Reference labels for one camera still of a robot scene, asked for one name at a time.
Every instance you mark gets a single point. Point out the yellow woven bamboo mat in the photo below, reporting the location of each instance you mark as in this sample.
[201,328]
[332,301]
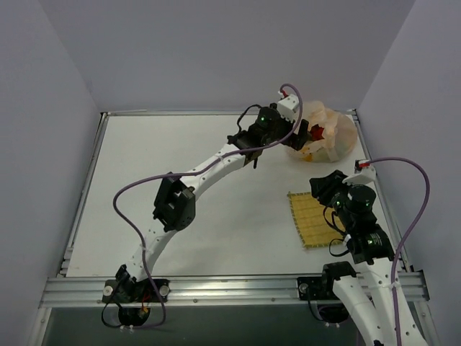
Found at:
[307,215]

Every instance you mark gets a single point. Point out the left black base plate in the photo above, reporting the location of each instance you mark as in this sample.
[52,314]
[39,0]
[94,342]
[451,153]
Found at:
[140,292]

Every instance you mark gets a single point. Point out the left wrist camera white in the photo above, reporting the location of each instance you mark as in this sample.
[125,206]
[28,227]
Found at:
[288,106]

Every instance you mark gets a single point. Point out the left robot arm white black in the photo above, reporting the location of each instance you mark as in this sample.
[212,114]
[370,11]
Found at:
[175,202]

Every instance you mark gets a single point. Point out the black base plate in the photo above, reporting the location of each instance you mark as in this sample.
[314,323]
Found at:
[140,292]
[312,288]

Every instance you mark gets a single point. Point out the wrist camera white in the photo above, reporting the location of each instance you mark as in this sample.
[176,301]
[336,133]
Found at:
[364,173]
[288,106]

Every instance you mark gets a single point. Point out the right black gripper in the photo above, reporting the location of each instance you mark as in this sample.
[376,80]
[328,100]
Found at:
[325,185]

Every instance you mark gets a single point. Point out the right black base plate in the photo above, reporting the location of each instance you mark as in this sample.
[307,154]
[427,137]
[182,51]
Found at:
[312,288]

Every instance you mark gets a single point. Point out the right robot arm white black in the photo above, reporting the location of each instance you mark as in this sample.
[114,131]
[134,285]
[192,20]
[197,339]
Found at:
[368,286]

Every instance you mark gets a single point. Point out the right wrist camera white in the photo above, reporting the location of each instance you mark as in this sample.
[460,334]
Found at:
[364,173]

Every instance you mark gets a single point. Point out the red fake fruit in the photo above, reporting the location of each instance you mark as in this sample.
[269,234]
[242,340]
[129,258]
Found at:
[316,132]

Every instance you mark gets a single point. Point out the aluminium front rail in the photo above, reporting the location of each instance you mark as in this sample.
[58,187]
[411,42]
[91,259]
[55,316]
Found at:
[183,291]

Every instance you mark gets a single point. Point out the translucent plastic bag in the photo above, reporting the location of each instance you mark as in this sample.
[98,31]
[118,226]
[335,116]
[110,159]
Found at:
[339,136]

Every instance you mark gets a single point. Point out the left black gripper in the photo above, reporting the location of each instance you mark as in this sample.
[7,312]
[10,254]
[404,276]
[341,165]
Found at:
[300,133]

